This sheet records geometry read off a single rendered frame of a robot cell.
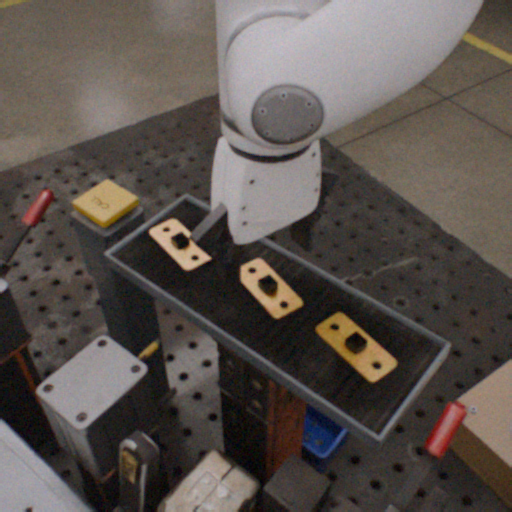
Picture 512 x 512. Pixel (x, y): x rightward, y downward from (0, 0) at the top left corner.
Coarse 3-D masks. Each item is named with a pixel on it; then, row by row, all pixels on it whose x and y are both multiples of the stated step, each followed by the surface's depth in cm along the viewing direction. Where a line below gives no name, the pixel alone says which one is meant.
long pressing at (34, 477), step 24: (0, 432) 75; (0, 456) 73; (24, 456) 72; (0, 480) 71; (24, 480) 71; (48, 480) 70; (0, 504) 69; (24, 504) 69; (48, 504) 69; (72, 504) 69
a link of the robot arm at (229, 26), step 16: (224, 0) 44; (240, 0) 43; (256, 0) 42; (272, 0) 42; (288, 0) 42; (304, 0) 42; (320, 0) 43; (224, 16) 44; (240, 16) 43; (256, 16) 42; (304, 16) 42; (224, 32) 45; (224, 48) 45; (224, 64) 44; (224, 80) 49; (224, 96) 50; (224, 112) 51
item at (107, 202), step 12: (108, 180) 82; (96, 192) 81; (108, 192) 81; (120, 192) 81; (84, 204) 79; (96, 204) 79; (108, 204) 79; (120, 204) 79; (132, 204) 80; (96, 216) 78; (108, 216) 78; (120, 216) 79
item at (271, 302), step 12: (252, 264) 72; (264, 264) 72; (252, 276) 70; (264, 276) 69; (276, 276) 70; (252, 288) 69; (264, 288) 68; (276, 288) 69; (288, 288) 69; (264, 300) 68; (276, 300) 68; (288, 300) 68; (300, 300) 68; (276, 312) 67; (288, 312) 67
